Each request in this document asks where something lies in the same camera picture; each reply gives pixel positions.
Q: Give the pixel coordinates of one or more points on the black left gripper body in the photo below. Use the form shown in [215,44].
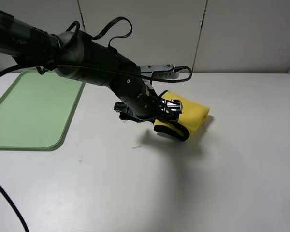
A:
[148,106]

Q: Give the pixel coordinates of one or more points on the yellow towel with black trim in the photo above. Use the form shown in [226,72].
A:
[192,117]

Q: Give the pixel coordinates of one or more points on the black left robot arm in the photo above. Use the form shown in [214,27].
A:
[75,55]

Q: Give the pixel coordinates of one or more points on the light green plastic tray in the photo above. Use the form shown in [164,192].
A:
[36,111]

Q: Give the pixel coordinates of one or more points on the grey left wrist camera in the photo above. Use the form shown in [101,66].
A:
[166,71]

